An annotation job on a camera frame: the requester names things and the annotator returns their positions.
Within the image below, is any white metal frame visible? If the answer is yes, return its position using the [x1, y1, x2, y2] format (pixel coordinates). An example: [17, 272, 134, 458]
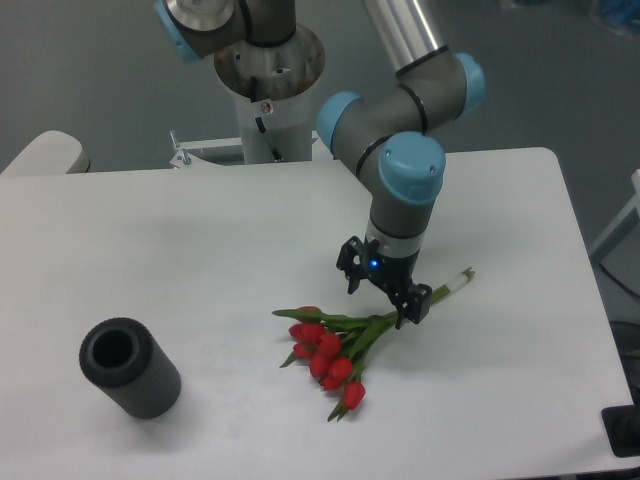
[588, 170, 639, 263]

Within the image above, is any white chair seat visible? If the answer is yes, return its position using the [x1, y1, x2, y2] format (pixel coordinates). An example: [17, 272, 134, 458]
[1, 130, 91, 178]

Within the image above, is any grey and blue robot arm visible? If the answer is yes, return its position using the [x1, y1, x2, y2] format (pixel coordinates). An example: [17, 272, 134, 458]
[154, 1, 486, 323]

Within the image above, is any black device at table edge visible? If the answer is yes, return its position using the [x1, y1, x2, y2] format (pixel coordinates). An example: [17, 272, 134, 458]
[601, 405, 639, 458]

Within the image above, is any red tulip bouquet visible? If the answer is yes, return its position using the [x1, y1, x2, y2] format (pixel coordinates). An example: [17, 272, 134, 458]
[271, 267, 476, 424]

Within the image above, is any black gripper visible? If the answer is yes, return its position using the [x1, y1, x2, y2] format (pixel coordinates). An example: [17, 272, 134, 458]
[336, 236, 433, 329]

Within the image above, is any black pedestal cable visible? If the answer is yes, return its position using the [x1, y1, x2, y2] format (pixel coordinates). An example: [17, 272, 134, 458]
[253, 116, 285, 163]

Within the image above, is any dark grey ribbed vase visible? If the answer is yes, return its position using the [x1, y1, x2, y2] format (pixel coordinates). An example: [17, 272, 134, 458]
[79, 317, 181, 420]

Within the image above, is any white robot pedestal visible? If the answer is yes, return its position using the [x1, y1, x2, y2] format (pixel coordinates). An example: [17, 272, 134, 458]
[168, 24, 331, 169]

